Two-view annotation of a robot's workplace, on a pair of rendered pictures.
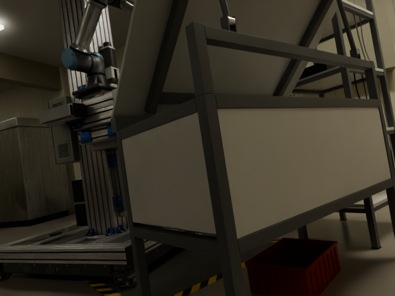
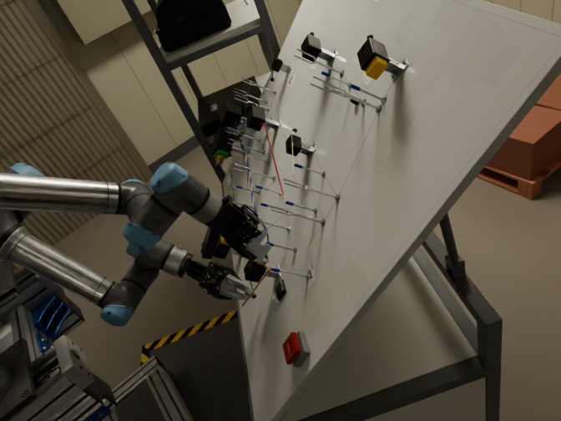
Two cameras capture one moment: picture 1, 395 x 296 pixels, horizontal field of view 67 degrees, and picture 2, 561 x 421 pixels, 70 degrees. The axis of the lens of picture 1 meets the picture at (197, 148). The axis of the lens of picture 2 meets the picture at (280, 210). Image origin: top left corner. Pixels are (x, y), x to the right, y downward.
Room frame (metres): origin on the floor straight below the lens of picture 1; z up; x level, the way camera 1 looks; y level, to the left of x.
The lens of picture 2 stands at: (0.75, 0.51, 1.86)
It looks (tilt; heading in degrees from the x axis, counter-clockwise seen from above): 38 degrees down; 312
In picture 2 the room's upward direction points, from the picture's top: 24 degrees counter-clockwise
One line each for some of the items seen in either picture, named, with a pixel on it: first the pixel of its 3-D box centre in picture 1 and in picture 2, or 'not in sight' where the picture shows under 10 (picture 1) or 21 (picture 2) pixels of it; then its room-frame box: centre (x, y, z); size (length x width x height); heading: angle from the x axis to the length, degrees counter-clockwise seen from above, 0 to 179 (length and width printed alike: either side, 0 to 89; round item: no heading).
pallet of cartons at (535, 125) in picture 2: not in sight; (491, 119); (1.03, -2.08, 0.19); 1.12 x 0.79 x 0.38; 154
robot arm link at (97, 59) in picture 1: (93, 64); not in sight; (1.85, 0.57, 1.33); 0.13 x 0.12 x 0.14; 150
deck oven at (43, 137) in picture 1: (25, 173); not in sight; (5.62, 3.27, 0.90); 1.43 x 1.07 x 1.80; 64
